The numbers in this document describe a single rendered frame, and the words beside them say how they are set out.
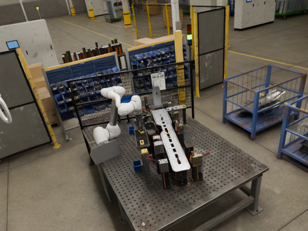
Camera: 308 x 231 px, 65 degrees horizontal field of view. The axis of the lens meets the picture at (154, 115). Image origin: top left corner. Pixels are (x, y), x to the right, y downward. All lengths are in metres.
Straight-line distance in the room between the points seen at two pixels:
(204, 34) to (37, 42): 5.82
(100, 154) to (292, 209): 2.50
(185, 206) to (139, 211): 0.46
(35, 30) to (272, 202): 8.38
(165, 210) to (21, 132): 3.33
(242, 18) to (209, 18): 7.78
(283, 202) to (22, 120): 4.35
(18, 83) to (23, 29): 4.84
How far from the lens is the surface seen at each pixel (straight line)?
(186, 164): 2.53
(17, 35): 9.41
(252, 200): 3.32
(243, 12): 13.67
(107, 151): 3.21
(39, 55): 9.52
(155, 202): 2.61
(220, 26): 6.20
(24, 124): 5.00
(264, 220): 3.44
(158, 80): 3.79
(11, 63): 4.64
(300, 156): 4.20
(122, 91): 3.13
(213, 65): 6.32
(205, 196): 2.64
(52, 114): 5.92
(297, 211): 3.65
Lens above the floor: 2.65
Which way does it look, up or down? 29 degrees down
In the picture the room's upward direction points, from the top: 8 degrees counter-clockwise
